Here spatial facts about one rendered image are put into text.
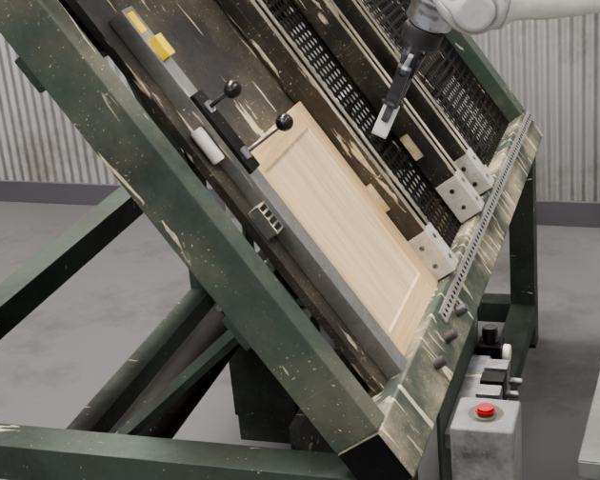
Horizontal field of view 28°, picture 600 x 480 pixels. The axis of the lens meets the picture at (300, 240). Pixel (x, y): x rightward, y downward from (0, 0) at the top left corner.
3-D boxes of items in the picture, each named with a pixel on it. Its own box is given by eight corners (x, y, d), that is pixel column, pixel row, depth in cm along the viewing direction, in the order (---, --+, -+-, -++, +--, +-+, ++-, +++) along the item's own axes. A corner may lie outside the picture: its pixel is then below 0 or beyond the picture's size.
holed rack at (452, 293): (445, 323, 280) (447, 322, 280) (437, 313, 280) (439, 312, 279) (531, 118, 425) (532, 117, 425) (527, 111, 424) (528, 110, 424)
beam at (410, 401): (371, 501, 238) (415, 479, 233) (335, 455, 236) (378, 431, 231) (518, 150, 431) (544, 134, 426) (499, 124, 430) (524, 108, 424)
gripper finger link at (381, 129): (399, 107, 228) (398, 108, 227) (386, 138, 231) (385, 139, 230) (385, 100, 228) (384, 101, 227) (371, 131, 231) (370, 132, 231)
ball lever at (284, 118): (247, 164, 246) (298, 124, 246) (235, 149, 245) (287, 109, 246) (246, 163, 250) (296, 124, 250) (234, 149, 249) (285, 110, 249)
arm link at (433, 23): (410, -10, 214) (398, 21, 216) (456, 12, 213) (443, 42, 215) (422, -19, 222) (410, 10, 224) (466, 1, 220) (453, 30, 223)
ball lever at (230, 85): (206, 121, 246) (236, 98, 235) (194, 106, 246) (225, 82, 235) (218, 111, 248) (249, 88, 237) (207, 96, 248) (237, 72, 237)
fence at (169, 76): (388, 380, 255) (402, 371, 254) (108, 22, 243) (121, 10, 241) (393, 369, 260) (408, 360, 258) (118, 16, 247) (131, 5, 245)
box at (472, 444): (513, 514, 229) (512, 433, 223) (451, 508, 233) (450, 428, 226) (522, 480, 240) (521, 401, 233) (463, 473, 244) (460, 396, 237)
